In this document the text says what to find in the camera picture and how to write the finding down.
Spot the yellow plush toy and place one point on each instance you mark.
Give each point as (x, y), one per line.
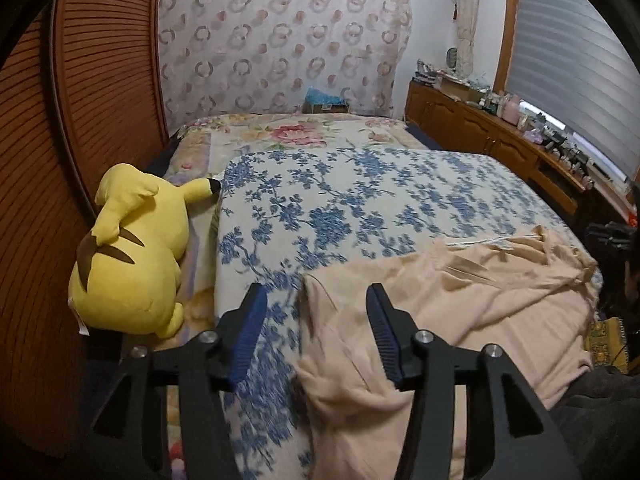
(135, 260)

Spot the pink floral blanket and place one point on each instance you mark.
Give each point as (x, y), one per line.
(300, 132)

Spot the person's dark clothing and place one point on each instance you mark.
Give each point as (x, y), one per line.
(600, 425)

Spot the teal plastic bag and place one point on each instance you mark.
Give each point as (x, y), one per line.
(322, 96)

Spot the beige printed t-shirt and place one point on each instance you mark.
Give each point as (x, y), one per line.
(450, 310)

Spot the cluster of black gadgets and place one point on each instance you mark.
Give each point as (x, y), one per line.
(565, 152)

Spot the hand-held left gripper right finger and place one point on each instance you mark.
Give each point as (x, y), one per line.
(387, 340)

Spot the cluster of small bottles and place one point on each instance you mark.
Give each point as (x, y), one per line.
(492, 102)

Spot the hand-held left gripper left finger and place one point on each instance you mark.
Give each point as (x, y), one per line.
(247, 340)

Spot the grey striped window blind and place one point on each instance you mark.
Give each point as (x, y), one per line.
(575, 50)

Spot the small cardboard box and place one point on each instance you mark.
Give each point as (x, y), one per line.
(330, 108)

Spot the blue floral blanket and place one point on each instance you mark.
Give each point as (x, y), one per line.
(350, 200)

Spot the small grey fan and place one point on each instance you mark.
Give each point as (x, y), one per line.
(452, 58)

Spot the small purple pouch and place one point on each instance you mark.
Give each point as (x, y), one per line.
(533, 136)

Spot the long wooden cabinet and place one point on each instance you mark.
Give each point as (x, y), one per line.
(475, 125)

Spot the open cardboard box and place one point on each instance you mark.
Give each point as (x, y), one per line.
(460, 91)

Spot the circle patterned sheer curtain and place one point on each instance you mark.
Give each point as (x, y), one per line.
(280, 35)

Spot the tied cream curtain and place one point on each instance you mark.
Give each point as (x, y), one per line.
(464, 20)

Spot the yellow patterned cloth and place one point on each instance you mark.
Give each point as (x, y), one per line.
(605, 340)

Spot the pink bottle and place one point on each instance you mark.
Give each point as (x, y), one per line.
(511, 110)

